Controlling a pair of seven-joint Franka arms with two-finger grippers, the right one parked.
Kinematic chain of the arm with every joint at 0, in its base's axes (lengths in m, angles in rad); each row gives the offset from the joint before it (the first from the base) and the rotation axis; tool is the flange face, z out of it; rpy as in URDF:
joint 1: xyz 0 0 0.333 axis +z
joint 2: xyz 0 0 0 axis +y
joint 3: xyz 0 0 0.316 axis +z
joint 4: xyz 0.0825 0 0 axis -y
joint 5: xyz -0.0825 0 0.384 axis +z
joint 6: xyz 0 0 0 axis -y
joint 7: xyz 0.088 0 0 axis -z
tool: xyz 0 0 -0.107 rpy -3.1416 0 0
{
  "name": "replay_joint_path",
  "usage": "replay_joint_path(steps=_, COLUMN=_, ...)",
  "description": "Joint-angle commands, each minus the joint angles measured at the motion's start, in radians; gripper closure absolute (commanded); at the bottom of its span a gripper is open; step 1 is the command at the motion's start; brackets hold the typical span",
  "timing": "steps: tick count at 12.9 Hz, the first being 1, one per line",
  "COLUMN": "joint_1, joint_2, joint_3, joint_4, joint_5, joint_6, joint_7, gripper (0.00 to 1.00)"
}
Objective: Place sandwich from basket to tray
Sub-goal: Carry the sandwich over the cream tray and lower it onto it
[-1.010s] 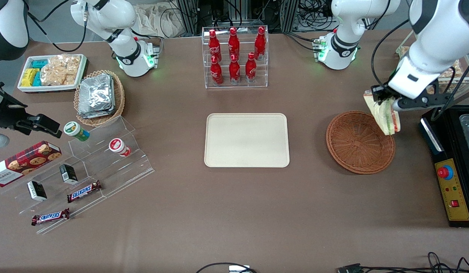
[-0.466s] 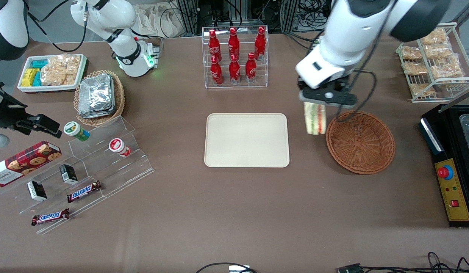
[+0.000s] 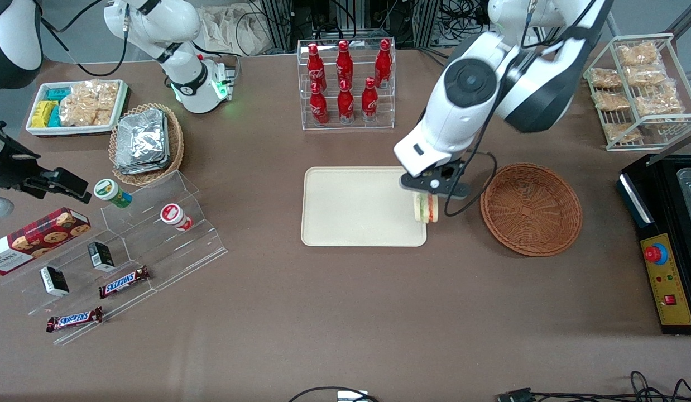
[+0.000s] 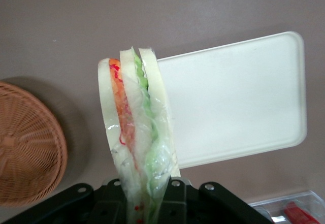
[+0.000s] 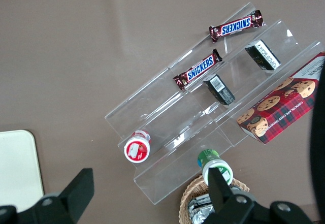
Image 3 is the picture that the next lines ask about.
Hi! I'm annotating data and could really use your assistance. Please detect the aluminium frame profile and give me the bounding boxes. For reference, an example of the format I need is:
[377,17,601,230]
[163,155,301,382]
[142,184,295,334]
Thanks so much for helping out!
[412,0,441,49]
[257,0,293,52]

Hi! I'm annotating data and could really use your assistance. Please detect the black plug connector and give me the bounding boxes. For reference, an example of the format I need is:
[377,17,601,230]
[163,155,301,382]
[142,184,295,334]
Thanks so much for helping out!
[496,388,539,402]

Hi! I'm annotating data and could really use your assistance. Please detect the round brown wicker basket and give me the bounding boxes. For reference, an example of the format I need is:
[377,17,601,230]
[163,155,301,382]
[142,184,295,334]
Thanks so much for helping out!
[480,162,583,257]

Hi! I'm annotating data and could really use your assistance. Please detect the clear acrylic step display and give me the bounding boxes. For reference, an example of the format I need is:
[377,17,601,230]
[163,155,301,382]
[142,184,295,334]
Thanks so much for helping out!
[0,170,229,346]

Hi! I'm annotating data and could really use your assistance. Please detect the thin black cable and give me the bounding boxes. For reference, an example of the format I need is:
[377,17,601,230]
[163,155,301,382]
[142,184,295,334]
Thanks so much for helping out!
[289,386,380,402]

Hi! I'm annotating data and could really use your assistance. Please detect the red cola bottle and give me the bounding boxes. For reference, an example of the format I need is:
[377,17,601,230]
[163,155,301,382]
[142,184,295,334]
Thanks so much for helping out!
[375,39,393,90]
[309,82,329,127]
[336,40,354,90]
[337,80,356,125]
[306,43,327,93]
[361,77,379,123]

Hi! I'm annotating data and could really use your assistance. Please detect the black machine with yellow panel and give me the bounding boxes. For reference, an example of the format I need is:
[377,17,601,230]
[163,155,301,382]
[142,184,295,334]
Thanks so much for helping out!
[618,152,691,336]

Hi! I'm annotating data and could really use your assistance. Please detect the triangular sandwich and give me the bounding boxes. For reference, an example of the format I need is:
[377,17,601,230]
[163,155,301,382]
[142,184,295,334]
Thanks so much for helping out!
[414,193,440,224]

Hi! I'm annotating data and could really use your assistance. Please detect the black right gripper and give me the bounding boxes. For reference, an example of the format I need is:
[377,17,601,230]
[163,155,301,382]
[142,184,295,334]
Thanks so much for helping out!
[0,120,93,204]

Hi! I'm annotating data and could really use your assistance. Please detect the beige plastic serving tray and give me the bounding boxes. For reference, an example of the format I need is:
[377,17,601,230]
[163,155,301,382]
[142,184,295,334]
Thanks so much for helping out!
[301,166,428,247]

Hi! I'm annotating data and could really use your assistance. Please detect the red lidded snack cup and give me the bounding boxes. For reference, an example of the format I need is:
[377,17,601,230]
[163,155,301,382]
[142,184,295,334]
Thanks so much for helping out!
[160,203,194,232]

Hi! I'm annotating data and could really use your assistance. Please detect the clear bag of fried snacks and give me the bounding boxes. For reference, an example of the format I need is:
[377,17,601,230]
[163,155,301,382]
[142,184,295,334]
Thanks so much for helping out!
[592,91,631,111]
[603,123,642,143]
[616,42,661,68]
[625,64,667,87]
[590,68,623,89]
[635,84,684,117]

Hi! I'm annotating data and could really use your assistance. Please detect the oval tan wicker basket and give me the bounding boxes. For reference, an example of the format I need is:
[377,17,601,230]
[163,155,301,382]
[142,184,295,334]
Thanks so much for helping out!
[108,103,185,186]

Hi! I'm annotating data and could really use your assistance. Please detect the beige cloth bag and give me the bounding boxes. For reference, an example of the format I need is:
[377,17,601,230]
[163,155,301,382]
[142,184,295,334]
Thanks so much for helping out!
[199,4,279,56]

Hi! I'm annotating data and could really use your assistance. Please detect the black cable bundle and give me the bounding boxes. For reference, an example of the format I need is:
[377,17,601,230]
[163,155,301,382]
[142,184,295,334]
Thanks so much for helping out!
[532,371,691,402]

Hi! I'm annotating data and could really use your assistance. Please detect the red tartan cookie box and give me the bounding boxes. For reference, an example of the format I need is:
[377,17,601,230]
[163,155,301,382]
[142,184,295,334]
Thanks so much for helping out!
[0,207,92,275]

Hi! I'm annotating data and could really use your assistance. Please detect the clear acrylic bottle rack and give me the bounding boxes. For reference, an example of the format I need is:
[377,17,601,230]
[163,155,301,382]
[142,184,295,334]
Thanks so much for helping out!
[297,37,396,131]

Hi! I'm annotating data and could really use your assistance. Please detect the tangled black background cables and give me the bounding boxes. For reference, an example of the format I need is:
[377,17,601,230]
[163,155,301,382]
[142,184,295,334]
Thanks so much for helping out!
[439,0,491,40]

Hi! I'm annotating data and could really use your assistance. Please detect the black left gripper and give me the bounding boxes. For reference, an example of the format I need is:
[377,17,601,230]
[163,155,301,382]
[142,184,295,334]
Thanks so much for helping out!
[400,162,471,200]

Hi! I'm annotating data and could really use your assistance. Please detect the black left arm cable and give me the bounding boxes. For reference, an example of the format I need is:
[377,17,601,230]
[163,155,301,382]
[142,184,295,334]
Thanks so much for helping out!
[443,150,498,218]

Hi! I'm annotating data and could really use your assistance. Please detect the clear bag of crackers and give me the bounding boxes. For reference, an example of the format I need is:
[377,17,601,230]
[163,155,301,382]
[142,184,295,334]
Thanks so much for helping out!
[59,80,121,127]

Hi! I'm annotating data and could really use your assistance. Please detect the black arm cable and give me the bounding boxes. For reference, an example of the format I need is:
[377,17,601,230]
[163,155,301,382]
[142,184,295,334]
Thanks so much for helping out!
[443,150,498,218]
[40,0,128,78]

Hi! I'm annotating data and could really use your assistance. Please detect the small black box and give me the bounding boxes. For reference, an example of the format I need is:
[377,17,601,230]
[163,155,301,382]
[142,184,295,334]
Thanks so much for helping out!
[40,266,70,297]
[88,241,116,272]

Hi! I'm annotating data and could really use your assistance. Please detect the green lidded snack cup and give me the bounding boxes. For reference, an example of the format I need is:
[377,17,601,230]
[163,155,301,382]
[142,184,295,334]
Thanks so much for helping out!
[94,179,133,209]

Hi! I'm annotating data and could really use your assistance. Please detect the silver foil pouch stack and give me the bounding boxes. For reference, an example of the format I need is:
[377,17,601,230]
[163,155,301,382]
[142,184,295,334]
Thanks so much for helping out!
[114,108,172,175]

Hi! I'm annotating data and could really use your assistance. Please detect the Snickers chocolate bar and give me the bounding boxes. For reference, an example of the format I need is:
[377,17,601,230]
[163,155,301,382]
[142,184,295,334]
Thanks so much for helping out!
[46,306,104,333]
[98,266,151,299]

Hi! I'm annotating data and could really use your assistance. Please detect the white rectangular snack tray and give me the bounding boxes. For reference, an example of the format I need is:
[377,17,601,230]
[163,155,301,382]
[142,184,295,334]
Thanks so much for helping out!
[25,79,129,137]

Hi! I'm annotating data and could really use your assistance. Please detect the white wire rack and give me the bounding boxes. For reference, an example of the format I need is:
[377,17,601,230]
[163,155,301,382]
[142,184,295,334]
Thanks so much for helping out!
[583,32,691,152]

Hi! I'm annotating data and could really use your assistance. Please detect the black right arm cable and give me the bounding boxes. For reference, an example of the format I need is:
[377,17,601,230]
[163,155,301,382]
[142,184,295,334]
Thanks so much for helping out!
[40,0,128,78]

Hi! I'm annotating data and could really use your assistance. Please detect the yellow snack pack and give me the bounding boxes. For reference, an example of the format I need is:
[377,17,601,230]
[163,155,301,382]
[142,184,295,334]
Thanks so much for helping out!
[31,100,59,128]

